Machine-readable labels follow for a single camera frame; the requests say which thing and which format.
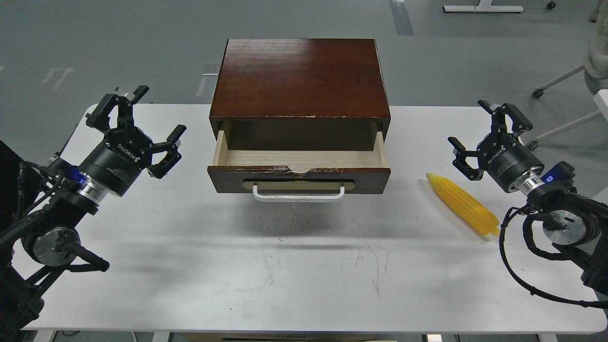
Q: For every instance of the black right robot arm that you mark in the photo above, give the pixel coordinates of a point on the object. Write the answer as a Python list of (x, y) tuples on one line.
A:
[(559, 224)]

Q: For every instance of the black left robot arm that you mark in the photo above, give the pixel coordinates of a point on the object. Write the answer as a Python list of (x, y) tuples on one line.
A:
[(41, 205)]

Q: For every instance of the white table foot background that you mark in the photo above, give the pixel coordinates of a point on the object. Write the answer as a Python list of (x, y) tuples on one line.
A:
[(482, 6)]

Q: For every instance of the white chair with wheeled base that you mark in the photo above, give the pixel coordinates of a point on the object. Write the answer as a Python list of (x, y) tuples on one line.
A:
[(594, 69)]

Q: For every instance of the dark wooden cabinet box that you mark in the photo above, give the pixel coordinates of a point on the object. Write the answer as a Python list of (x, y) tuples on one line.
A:
[(301, 94)]

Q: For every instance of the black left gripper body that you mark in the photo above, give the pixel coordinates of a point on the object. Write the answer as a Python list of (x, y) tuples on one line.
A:
[(118, 160)]

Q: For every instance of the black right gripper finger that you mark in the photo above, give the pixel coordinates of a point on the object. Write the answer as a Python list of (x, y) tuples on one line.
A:
[(519, 122), (461, 155)]

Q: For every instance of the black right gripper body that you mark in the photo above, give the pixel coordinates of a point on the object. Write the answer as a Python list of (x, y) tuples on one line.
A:
[(505, 159)]

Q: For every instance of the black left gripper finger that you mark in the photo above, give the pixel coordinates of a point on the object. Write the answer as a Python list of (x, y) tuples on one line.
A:
[(170, 148), (99, 118)]

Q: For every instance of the yellow corn cob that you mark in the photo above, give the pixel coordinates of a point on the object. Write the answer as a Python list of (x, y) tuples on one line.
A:
[(468, 208)]

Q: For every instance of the wooden drawer with white handle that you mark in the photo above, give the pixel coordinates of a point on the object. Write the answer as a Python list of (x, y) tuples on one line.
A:
[(300, 172)]

